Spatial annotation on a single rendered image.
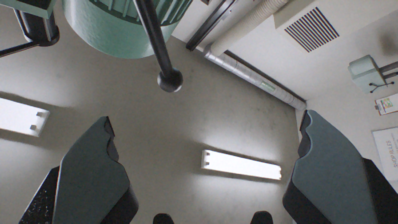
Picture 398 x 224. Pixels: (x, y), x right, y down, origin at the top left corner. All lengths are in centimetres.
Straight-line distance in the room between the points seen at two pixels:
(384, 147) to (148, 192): 278
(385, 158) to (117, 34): 297
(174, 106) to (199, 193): 87
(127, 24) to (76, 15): 7
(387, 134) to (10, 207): 362
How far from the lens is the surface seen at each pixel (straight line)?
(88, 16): 27
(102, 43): 29
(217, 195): 187
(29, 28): 43
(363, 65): 218
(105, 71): 167
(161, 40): 17
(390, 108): 312
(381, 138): 304
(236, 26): 187
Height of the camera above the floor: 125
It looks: 52 degrees up
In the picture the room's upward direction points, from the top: 118 degrees counter-clockwise
